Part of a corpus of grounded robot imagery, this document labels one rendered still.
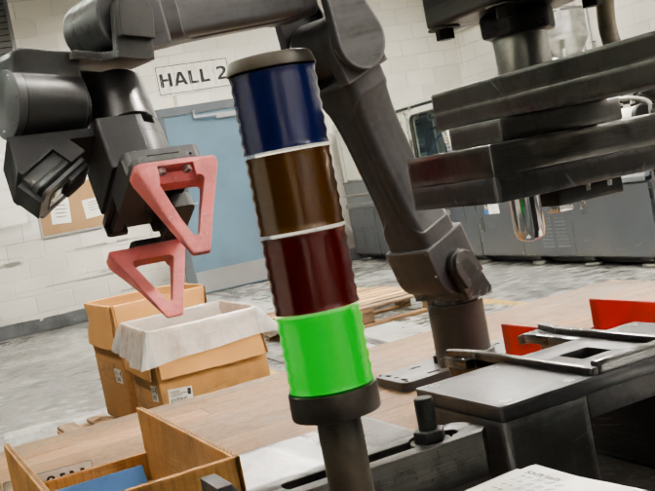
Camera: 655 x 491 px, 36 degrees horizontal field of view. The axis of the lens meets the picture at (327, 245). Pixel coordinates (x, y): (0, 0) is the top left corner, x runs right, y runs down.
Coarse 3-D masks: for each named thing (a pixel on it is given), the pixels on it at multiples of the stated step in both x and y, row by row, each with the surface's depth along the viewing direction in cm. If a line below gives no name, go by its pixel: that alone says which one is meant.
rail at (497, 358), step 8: (480, 352) 74; (488, 352) 74; (488, 360) 74; (496, 360) 73; (504, 360) 72; (512, 360) 71; (520, 360) 70; (528, 360) 69; (536, 360) 68; (544, 360) 68; (552, 360) 67; (544, 368) 68; (552, 368) 67; (560, 368) 66; (568, 368) 65; (576, 368) 64; (584, 368) 64; (592, 368) 63
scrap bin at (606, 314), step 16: (592, 304) 105; (608, 304) 103; (624, 304) 101; (640, 304) 99; (608, 320) 104; (624, 320) 101; (640, 320) 99; (512, 336) 100; (512, 352) 100; (528, 352) 98
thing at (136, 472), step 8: (120, 472) 80; (128, 472) 80; (136, 472) 80; (144, 472) 80; (88, 480) 79; (96, 480) 79; (104, 480) 79; (112, 480) 79; (120, 480) 80; (128, 480) 80; (136, 480) 80; (144, 480) 80; (64, 488) 78; (72, 488) 78; (80, 488) 78; (88, 488) 79; (96, 488) 79; (104, 488) 79; (112, 488) 79; (120, 488) 79
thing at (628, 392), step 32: (640, 384) 65; (448, 416) 66; (544, 416) 61; (576, 416) 62; (608, 416) 72; (640, 416) 69; (512, 448) 60; (544, 448) 61; (576, 448) 62; (608, 448) 73; (640, 448) 70; (480, 480) 64
